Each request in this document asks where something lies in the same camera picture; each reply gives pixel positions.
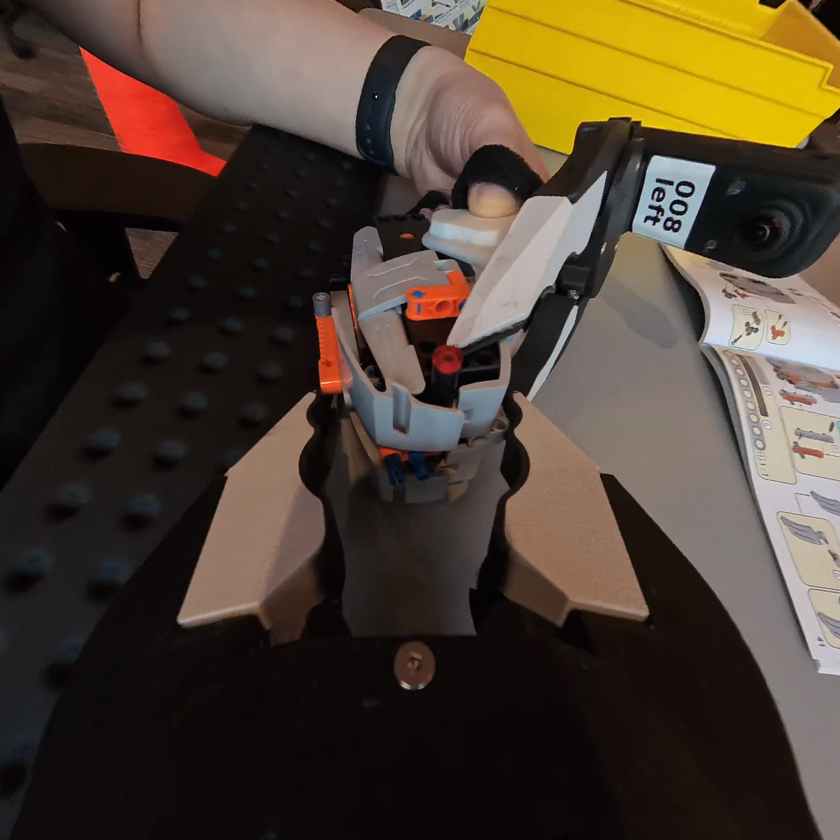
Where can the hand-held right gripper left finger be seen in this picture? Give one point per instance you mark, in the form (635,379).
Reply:
(256,538)

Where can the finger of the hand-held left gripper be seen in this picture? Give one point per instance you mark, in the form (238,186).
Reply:
(518,275)
(561,348)

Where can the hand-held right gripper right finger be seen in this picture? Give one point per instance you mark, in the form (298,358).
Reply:
(571,538)

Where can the grey orange toy robot model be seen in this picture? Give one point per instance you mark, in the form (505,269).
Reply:
(394,407)

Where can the person's left forearm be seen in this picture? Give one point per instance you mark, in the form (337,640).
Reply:
(229,59)

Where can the grey desk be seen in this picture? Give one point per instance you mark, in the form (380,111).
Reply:
(656,459)

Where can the person's left hand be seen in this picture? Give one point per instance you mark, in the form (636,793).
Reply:
(446,118)

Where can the yellow plastic bin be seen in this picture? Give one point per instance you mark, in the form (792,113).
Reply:
(656,59)

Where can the black studded plate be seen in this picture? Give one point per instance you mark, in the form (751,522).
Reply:
(164,361)

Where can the black wristband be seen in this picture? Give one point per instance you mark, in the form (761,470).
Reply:
(380,98)

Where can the open white instruction booklet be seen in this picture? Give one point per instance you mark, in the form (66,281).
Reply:
(774,426)

